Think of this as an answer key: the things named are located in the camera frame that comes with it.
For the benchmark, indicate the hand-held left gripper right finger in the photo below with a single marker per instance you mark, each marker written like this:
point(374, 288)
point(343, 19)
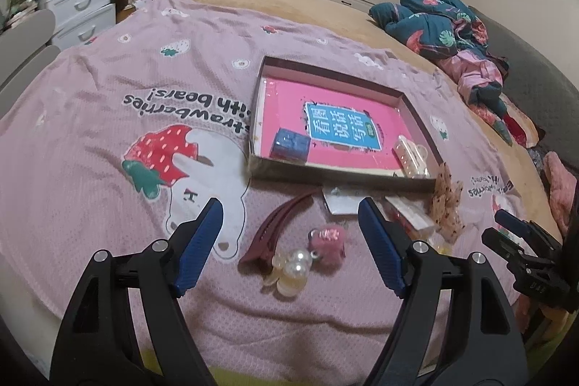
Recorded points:
point(382, 242)

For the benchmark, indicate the pink floral clothing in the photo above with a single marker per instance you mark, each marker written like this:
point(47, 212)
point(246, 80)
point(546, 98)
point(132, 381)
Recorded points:
point(479, 78)

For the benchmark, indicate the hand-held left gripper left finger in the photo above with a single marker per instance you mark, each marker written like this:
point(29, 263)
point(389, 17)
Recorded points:
point(199, 242)

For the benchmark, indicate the teal floral quilt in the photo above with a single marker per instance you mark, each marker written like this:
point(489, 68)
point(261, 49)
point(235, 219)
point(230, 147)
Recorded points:
point(429, 24)

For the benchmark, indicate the beige dotted bow hair clip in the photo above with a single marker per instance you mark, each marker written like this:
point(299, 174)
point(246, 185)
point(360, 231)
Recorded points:
point(445, 205)

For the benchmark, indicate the pink strawberry printed blanket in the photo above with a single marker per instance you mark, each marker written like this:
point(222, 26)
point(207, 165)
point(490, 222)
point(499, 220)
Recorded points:
point(113, 65)

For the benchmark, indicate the grey chair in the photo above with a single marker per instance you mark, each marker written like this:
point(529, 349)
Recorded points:
point(25, 38)

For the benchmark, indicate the grey padded headboard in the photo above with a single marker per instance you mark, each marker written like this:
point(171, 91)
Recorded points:
point(538, 69)

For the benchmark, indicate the pearl hair clip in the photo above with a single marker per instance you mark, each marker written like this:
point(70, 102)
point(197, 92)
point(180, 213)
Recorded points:
point(294, 268)

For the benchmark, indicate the earring card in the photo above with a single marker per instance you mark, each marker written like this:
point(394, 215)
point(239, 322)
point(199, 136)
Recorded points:
point(341, 200)

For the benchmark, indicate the small blue box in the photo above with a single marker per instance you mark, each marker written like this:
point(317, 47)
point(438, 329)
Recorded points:
point(289, 145)

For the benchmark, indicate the shallow cardboard box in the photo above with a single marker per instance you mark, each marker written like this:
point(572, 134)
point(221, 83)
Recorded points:
point(258, 132)

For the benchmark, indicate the dark red hair clip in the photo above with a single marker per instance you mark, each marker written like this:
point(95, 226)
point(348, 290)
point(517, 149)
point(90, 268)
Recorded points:
point(271, 230)

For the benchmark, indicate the clear hair claw clip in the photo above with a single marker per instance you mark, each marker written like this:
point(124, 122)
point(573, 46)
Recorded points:
point(409, 157)

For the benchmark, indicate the pink fluffy cloth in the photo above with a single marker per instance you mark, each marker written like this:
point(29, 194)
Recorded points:
point(561, 187)

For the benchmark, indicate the pink book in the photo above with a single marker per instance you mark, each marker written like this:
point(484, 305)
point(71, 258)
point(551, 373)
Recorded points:
point(289, 105)

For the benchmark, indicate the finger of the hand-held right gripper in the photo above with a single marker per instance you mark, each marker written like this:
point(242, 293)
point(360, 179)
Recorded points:
point(520, 225)
point(506, 250)

